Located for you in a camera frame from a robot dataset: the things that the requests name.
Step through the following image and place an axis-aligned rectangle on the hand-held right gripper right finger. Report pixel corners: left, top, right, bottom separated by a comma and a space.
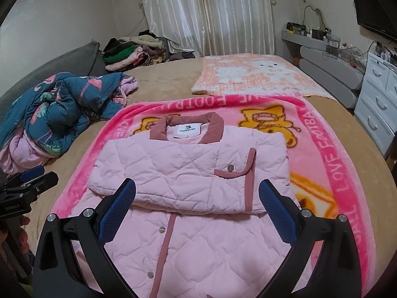
259, 178, 364, 298

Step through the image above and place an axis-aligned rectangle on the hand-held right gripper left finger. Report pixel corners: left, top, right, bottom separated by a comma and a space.
32, 178, 147, 298

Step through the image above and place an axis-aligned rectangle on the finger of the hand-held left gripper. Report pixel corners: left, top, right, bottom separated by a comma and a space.
3, 172, 59, 197
12, 165, 46, 183

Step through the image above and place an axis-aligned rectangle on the pink quilted jacket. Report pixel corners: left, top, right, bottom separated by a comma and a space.
73, 112, 314, 298

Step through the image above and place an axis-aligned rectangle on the pile of folded clothes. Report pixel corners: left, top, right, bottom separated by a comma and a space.
102, 29, 199, 73

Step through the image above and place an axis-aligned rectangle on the person's left hand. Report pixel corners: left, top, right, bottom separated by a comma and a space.
17, 216, 32, 250

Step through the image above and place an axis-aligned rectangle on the blue floral duvet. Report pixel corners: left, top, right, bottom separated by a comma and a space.
0, 71, 139, 175

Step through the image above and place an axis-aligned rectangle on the pink printed blanket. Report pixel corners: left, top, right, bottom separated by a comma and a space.
50, 94, 370, 298

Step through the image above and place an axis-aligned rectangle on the grey pillow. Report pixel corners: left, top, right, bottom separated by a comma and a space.
0, 40, 106, 108

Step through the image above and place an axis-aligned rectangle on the peach and white blanket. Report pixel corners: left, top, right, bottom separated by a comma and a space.
190, 54, 336, 100

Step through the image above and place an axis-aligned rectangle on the tan bed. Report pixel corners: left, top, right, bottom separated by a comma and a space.
0, 54, 397, 255

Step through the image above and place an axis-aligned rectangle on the white drawer cabinet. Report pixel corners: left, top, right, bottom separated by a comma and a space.
354, 51, 397, 159

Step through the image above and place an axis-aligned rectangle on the grey headboard shelf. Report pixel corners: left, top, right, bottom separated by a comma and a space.
281, 29, 367, 110

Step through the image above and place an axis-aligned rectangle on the clutter of small items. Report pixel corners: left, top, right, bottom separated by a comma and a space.
286, 4, 373, 66

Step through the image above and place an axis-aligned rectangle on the white curtain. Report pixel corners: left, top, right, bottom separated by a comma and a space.
141, 0, 275, 59

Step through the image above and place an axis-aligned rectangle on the black television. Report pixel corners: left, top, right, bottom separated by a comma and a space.
350, 0, 397, 43

